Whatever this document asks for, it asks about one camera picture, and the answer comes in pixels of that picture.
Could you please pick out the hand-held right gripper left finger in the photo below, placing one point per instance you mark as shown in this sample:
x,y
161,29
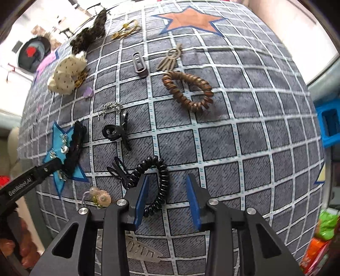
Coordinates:
x,y
140,204

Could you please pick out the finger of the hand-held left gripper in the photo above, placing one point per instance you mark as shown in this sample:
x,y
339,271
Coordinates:
x,y
29,179

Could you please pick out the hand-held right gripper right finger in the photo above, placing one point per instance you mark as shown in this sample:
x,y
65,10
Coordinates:
x,y
194,204

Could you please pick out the black bunny hair clip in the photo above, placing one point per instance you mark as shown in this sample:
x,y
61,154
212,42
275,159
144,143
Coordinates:
x,y
119,172

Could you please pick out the clear plastic claw clip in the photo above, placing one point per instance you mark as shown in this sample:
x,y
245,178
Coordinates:
x,y
140,249

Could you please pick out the black scalloped snap hair clip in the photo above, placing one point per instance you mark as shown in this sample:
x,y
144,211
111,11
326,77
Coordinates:
x,y
75,148

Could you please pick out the black claw hair clip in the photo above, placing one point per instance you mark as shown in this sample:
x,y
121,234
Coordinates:
x,y
120,131

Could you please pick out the person's left hand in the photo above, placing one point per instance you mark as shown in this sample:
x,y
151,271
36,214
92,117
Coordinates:
x,y
28,238

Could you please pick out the grey checked star blanket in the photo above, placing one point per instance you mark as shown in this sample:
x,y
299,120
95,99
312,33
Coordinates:
x,y
239,138

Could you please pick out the silver rhinestone hair clip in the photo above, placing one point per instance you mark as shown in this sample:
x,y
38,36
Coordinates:
x,y
111,107

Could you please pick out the small purple hair ornament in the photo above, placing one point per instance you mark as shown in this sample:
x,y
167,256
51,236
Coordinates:
x,y
88,92

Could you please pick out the cream polka-dot hair bow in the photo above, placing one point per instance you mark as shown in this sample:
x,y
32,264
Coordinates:
x,y
66,74

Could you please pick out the white washing machine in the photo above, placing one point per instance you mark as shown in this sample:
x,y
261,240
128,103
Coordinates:
x,y
32,54

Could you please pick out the orange packet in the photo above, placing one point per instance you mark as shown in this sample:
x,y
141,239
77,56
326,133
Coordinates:
x,y
314,254

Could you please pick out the green packet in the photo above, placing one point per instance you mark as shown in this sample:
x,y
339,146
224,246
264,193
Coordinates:
x,y
326,223

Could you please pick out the brown rectangular hair clip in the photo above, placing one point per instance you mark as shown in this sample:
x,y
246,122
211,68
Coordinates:
x,y
142,70

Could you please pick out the bronze hand-shaped hair clip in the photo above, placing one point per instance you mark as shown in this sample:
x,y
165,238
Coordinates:
x,y
170,59

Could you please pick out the blue plastic stool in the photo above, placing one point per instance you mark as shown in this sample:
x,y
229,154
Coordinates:
x,y
322,132

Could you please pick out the leopard print hair bow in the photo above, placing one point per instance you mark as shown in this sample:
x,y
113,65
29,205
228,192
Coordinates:
x,y
87,34

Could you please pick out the gold metal hair clip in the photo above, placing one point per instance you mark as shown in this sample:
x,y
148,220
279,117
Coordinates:
x,y
124,33

